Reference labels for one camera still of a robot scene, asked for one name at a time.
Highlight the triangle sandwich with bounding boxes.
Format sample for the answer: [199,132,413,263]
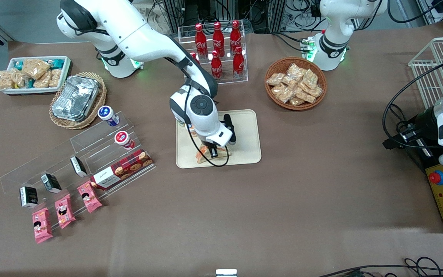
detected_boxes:
[195,144,232,165]

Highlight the cream plastic serving tray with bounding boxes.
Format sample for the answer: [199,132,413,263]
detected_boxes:
[175,110,262,169]

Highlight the clear acrylic bottle rack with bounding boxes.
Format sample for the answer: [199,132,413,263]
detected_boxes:
[178,24,249,84]

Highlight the round brown wicker basket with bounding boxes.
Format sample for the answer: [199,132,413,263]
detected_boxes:
[265,57,327,111]

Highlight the white cup with red lid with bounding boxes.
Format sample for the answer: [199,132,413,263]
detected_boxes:
[114,131,135,150]

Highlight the red plaid cookie box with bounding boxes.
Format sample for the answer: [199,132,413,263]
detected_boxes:
[91,149,154,190]

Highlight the white cup with blue lid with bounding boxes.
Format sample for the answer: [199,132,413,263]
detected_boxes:
[97,105,120,127]

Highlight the clear acrylic stepped display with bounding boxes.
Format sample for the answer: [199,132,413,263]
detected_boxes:
[0,111,157,233]

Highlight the oval brown wicker basket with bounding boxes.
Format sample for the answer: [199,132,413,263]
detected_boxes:
[49,72,107,129]

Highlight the white connector box green lights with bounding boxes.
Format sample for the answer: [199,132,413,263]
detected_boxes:
[301,37,318,63]

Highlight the pink snack packet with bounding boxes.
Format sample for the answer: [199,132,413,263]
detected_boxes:
[55,194,77,230]
[77,181,103,214]
[32,208,53,244]

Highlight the small black carton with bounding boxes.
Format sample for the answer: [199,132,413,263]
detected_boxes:
[70,156,88,178]
[19,186,39,208]
[41,174,62,194]

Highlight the silver foil packets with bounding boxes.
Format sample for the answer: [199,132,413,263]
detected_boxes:
[52,75,100,122]

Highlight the white rectangular plastic bin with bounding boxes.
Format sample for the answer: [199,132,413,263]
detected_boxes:
[4,56,72,95]

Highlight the clear pack of puffed rice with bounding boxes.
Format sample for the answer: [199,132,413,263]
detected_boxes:
[48,68,62,88]
[22,58,51,80]
[0,70,13,91]
[33,73,52,89]
[11,71,28,89]

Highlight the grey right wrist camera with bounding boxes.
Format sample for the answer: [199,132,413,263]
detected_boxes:
[223,114,238,145]

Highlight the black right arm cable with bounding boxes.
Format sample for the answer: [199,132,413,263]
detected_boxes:
[184,90,230,167]

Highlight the aluminium frame rack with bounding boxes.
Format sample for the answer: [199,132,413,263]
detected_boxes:
[163,0,287,33]

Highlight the tangled black cable bundle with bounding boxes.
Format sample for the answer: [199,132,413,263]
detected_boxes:
[287,0,322,31]

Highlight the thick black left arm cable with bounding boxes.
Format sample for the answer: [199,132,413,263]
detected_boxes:
[382,62,443,150]

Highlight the black power cable with plug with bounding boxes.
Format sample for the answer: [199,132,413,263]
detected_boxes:
[393,104,422,150]

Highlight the long black floor cable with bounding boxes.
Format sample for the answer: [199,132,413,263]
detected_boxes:
[318,264,443,277]

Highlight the looped black floor cable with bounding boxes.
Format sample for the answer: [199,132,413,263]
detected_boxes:
[403,257,443,277]

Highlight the white wire basket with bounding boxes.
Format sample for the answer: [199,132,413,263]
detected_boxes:
[408,37,443,110]

